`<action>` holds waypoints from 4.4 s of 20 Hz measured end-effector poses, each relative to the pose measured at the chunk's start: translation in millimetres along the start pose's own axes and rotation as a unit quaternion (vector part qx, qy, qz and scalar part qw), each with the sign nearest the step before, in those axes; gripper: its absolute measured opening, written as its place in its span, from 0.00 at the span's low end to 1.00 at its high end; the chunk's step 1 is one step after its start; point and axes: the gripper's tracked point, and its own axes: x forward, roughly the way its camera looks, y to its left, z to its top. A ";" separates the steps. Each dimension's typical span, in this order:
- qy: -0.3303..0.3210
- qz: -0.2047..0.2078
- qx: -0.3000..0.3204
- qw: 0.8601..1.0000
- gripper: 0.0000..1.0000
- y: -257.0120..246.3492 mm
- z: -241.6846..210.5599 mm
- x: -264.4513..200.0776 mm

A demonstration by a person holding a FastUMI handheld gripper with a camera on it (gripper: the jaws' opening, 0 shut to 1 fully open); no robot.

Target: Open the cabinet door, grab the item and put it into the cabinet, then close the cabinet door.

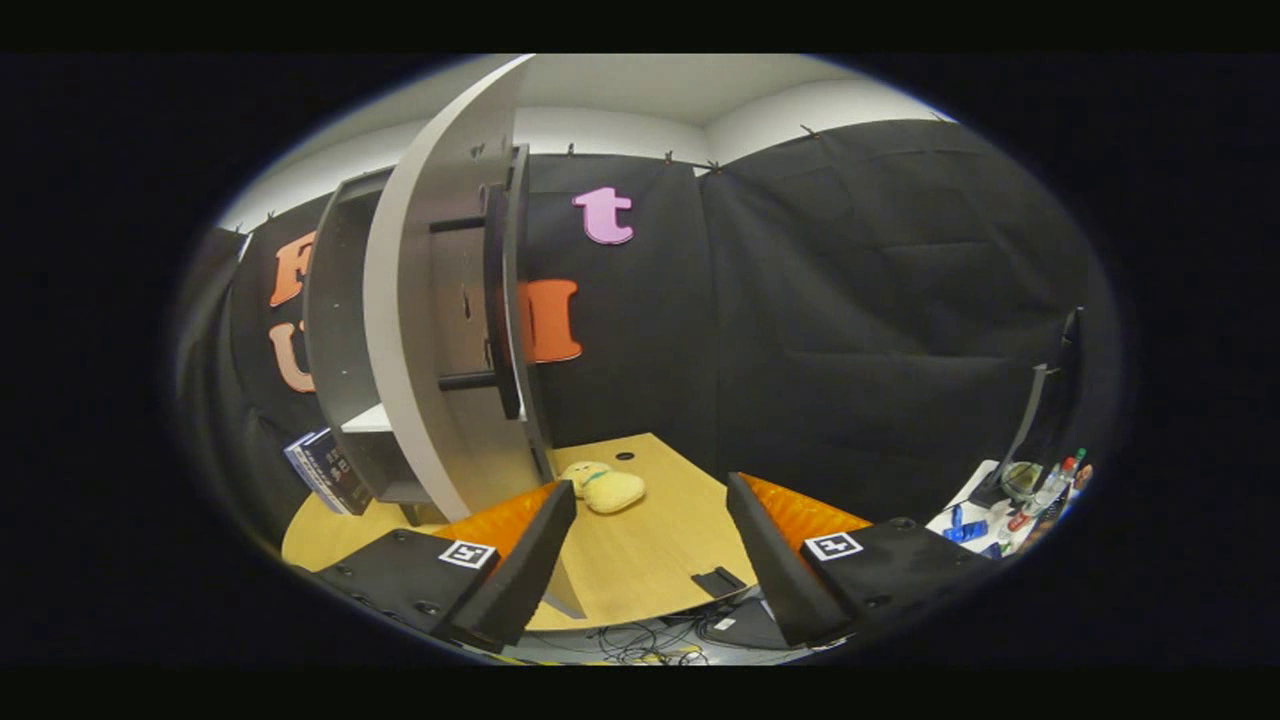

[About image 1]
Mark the dark grey cabinet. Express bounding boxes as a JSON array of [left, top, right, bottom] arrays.
[[303, 145, 556, 528]]

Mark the yellow plush toy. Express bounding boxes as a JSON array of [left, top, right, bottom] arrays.
[[558, 460, 647, 515]]

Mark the black door handle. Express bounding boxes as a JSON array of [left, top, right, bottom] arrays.
[[430, 183, 526, 421]]

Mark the black curved stand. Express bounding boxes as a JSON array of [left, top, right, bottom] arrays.
[[975, 308, 1086, 506]]

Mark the black backdrop cloth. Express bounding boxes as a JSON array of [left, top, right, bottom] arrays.
[[175, 118, 1116, 546]]

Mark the light grey cabinet door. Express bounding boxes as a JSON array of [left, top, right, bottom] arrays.
[[362, 55, 588, 621]]

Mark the white-spined book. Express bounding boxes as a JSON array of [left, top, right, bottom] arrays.
[[285, 437, 331, 501]]

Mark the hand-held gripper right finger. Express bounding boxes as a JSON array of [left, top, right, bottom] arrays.
[[725, 472, 998, 649]]

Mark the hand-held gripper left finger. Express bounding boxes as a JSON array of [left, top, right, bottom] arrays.
[[312, 480, 579, 654]]

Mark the flat black plastic piece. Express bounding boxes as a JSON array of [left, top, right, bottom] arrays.
[[690, 566, 748, 599]]

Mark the clear bottle red cap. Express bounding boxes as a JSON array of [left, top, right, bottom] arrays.
[[1035, 457, 1079, 513]]

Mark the dark blue book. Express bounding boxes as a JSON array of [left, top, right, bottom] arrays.
[[300, 428, 376, 516]]

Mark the white side table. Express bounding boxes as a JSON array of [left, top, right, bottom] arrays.
[[925, 458, 1091, 556]]

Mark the black box with label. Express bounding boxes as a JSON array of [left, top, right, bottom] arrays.
[[700, 598, 793, 651]]

